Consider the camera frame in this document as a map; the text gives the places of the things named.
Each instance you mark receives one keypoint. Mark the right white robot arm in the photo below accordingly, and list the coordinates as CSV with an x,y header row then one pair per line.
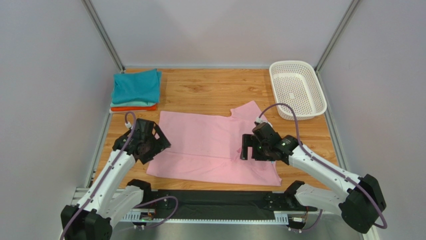
x,y
359,200

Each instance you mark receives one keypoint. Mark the white plastic basket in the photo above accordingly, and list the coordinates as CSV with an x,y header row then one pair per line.
x,y
295,83

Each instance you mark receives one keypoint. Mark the right aluminium corner post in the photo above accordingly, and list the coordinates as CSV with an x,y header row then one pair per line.
x,y
345,20

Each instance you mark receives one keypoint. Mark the aluminium frame rail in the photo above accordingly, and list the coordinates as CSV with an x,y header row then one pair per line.
x,y
143,217

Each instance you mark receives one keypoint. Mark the pink t-shirt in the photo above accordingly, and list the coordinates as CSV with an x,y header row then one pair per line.
x,y
207,148

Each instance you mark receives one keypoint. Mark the black base mat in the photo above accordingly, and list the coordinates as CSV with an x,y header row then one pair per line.
x,y
222,205

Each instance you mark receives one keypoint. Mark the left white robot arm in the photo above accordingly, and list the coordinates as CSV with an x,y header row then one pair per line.
x,y
110,186

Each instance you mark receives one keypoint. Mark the left aluminium corner post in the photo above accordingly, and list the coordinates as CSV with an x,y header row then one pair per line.
x,y
93,14

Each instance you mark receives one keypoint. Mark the teal folded t-shirt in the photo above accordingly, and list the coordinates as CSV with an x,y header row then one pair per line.
x,y
137,87

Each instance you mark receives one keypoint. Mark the aluminium corner post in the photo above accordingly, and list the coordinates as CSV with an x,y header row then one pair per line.
x,y
93,14
345,20

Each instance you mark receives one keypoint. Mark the mint folded t-shirt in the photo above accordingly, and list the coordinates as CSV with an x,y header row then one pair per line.
x,y
133,104

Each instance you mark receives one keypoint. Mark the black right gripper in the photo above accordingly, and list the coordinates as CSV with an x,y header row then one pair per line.
x,y
250,147

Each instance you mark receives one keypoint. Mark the orange folded t-shirt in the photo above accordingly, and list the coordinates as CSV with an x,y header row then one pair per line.
x,y
133,108

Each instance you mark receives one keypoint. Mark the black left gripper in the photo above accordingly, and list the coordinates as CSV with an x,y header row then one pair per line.
x,y
161,143

